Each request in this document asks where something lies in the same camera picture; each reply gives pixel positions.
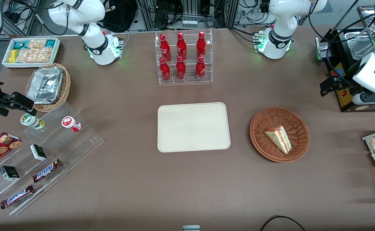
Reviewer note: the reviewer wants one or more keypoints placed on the red emergency stop button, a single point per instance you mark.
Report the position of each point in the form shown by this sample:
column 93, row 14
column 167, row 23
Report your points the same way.
column 336, row 73

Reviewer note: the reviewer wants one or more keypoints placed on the white snack bin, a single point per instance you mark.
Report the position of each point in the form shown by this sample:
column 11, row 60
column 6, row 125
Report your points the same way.
column 56, row 51

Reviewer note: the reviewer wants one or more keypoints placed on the aluminium frame post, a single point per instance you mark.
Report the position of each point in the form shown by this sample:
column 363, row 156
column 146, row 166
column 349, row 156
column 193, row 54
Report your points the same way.
column 147, row 16
column 230, row 14

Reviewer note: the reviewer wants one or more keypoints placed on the red lid yogurt cup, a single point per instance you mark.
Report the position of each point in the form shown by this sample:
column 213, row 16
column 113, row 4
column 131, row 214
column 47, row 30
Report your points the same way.
column 70, row 123

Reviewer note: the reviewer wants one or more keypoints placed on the yellow snack packet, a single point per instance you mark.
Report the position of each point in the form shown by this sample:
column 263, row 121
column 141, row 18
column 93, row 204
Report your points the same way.
column 13, row 56

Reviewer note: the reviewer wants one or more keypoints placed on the grey camera mount top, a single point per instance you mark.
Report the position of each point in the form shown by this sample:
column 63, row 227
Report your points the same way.
column 191, row 228

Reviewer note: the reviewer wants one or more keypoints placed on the small black box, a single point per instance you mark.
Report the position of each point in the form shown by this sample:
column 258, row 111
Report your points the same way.
column 38, row 152
column 9, row 173

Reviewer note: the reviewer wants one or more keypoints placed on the red cola bottle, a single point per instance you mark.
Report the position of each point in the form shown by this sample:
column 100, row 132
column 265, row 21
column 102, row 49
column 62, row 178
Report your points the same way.
column 165, row 71
column 181, row 47
column 201, row 46
column 181, row 70
column 165, row 48
column 200, row 69

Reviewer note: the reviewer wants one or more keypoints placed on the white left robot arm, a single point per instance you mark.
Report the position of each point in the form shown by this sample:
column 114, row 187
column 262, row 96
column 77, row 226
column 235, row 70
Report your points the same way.
column 280, row 48

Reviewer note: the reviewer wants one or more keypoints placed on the clear acrylic bottle rack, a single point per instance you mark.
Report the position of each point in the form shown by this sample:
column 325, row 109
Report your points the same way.
column 189, row 41

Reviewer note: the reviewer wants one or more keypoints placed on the teal snack packet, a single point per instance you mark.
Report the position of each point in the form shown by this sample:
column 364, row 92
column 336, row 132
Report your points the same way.
column 50, row 43
column 20, row 44

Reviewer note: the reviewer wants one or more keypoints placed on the beige rectangular tray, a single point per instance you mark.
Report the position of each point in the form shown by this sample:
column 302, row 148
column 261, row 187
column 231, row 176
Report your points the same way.
column 194, row 128

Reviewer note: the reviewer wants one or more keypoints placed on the clear cracker bag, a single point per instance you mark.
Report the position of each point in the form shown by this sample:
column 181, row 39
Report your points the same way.
column 37, row 43
column 44, row 55
column 25, row 56

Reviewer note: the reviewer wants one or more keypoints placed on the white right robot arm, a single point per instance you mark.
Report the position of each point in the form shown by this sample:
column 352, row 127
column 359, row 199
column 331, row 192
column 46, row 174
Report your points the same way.
column 101, row 51

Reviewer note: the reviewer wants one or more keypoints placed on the black hot dog machine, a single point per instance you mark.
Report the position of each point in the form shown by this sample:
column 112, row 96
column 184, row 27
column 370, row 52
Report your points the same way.
column 338, row 54

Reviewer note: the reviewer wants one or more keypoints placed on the clear acrylic stepped stand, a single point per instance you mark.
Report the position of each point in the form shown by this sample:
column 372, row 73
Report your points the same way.
column 78, row 144

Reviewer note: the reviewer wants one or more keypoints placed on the black bag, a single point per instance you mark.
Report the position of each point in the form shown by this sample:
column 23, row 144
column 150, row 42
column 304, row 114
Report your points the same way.
column 120, row 17

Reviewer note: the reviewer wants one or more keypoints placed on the stacked foil containers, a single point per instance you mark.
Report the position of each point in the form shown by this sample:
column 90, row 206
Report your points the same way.
column 45, row 85

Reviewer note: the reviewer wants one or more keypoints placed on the triangular sandwich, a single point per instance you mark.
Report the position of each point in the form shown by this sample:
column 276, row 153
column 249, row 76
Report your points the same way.
column 280, row 139

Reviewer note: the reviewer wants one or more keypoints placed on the green lid yogurt cup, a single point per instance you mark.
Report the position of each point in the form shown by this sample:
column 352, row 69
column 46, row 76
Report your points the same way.
column 30, row 120

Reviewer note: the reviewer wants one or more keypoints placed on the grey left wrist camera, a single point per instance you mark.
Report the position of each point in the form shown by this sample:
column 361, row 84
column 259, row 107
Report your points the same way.
column 367, row 98

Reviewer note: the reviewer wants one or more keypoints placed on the brown snickers bar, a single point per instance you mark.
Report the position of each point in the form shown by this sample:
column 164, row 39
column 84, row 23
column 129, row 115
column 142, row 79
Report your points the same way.
column 17, row 196
column 46, row 171

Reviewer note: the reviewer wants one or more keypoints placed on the brown round wicker basket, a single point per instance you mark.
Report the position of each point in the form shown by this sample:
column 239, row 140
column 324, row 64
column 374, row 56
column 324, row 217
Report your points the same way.
column 270, row 115

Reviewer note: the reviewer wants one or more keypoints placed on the light oval wicker basket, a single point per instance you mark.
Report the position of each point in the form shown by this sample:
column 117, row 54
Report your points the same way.
column 66, row 86

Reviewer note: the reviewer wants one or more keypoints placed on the steel machine pan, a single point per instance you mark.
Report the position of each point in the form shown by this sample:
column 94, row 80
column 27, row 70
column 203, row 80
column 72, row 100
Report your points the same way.
column 357, row 48

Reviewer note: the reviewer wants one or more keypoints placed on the red cookie box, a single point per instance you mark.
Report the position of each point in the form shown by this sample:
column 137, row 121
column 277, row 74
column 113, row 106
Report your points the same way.
column 0, row 149

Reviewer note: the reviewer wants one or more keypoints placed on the white power strip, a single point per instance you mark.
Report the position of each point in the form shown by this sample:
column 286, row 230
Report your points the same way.
column 189, row 23

